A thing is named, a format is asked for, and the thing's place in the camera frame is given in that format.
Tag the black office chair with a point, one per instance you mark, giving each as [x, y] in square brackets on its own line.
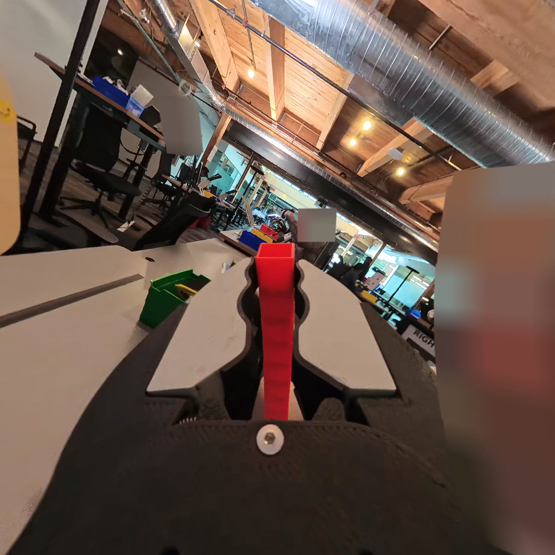
[182, 216]
[102, 143]

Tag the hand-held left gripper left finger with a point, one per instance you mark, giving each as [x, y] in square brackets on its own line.
[199, 338]

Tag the white box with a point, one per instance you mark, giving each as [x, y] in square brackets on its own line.
[142, 96]

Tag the red square plastic tube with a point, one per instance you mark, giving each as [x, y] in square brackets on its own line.
[275, 347]

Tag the blue storage bin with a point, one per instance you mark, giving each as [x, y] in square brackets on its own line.
[108, 89]

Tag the small red bin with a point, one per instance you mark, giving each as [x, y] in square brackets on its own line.
[268, 230]

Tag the pale yellow board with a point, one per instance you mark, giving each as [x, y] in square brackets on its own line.
[8, 173]

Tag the large silver ventilation duct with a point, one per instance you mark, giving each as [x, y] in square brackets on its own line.
[390, 56]

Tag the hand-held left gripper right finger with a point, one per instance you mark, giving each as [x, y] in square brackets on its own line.
[342, 338]

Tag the green plastic bin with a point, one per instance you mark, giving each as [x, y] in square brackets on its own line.
[160, 305]

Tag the small blue bin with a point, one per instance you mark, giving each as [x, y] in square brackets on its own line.
[251, 237]

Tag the wooden background desk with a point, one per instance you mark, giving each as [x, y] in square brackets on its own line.
[60, 69]

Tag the black metal pole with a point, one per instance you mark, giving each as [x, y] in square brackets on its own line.
[65, 104]

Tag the yellow plastic piece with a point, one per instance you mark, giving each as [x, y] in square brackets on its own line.
[185, 289]

